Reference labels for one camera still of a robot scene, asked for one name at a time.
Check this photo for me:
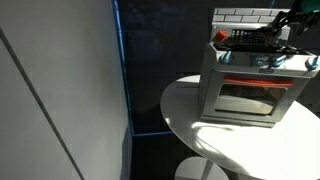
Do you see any grey toy stove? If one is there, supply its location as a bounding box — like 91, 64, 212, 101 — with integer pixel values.
198, 8, 320, 128

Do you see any white round table base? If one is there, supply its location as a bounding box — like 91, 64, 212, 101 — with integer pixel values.
174, 156, 230, 180

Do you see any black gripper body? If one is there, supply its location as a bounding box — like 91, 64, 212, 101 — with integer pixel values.
287, 0, 320, 35

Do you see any blue edge strip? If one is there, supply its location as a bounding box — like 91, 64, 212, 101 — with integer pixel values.
111, 0, 174, 138

